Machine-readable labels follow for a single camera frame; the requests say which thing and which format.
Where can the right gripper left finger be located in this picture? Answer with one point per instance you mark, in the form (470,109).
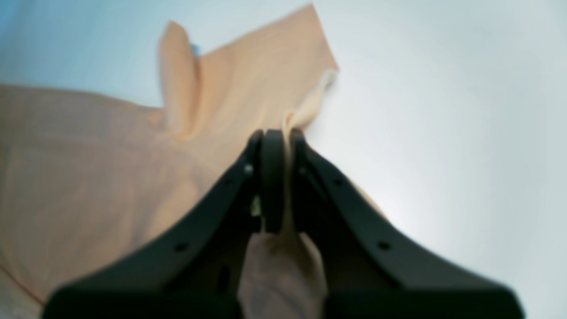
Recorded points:
(192,271)

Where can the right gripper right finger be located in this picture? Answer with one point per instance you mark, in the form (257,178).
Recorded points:
(371,269)

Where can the peach orange T-shirt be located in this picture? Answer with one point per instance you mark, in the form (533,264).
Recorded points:
(87,178)

